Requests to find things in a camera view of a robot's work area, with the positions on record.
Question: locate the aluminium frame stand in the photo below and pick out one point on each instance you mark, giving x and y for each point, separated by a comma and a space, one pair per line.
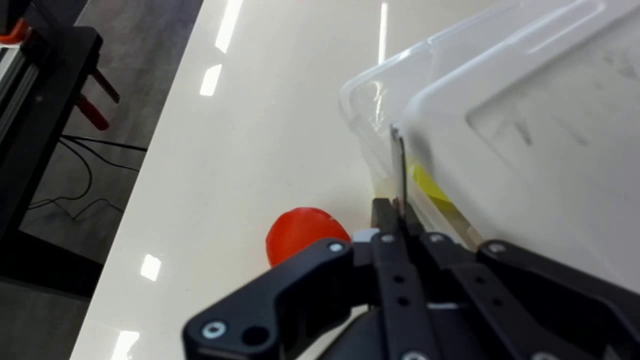
13, 87

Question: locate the red clamp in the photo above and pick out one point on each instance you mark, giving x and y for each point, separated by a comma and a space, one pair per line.
93, 112

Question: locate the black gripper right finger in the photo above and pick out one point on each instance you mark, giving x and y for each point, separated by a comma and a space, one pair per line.
547, 301

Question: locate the red ball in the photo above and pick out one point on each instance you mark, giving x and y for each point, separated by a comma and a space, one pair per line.
300, 233

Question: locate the clear plastic storage bin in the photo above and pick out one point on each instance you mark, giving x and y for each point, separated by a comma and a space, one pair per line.
372, 100

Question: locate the white translucent bin lid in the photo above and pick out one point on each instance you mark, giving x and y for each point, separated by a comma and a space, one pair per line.
547, 132

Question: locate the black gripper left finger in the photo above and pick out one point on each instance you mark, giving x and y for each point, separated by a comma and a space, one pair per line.
286, 293

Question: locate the yellow sponge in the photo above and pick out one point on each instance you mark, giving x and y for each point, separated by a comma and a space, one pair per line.
426, 182

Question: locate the black stand leg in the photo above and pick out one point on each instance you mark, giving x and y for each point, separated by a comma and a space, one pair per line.
61, 100

